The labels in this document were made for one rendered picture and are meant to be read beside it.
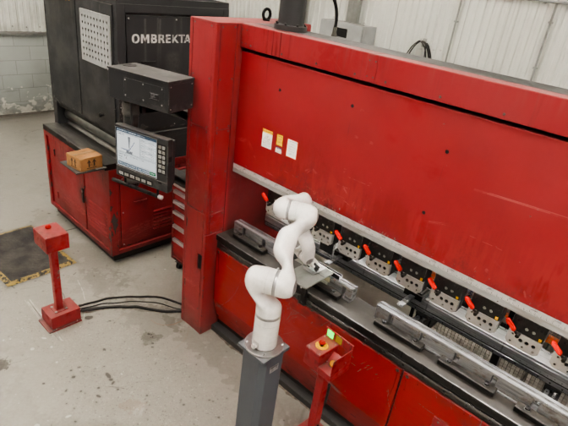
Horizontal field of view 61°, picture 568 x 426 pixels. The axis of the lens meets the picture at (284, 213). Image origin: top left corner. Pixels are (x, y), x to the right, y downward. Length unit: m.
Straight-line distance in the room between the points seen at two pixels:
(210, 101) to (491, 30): 4.44
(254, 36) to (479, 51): 4.24
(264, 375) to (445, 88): 1.56
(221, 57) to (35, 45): 6.22
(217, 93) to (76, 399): 2.15
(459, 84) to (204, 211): 1.87
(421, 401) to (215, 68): 2.21
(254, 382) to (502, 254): 1.29
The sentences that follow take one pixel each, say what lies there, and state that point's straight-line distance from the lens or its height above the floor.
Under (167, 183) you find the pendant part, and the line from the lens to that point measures 3.18.
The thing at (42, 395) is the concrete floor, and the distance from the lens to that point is 3.66.
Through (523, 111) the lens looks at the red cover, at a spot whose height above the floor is 2.21.
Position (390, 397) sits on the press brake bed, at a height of 0.54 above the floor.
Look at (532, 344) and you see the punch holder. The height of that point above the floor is 1.23.
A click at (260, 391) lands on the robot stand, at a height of 0.79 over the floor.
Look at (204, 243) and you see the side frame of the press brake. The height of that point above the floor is 0.83.
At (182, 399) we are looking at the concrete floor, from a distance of 3.50.
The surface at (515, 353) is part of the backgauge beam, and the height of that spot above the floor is 0.96.
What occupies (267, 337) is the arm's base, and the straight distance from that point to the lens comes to 2.30.
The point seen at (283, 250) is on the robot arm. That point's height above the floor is 1.48.
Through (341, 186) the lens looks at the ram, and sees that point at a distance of 2.74.
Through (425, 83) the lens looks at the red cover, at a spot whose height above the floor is 2.23.
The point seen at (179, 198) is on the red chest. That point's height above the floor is 0.77.
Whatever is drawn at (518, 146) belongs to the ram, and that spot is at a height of 2.07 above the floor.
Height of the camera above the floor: 2.60
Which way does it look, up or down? 26 degrees down
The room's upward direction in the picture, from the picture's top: 8 degrees clockwise
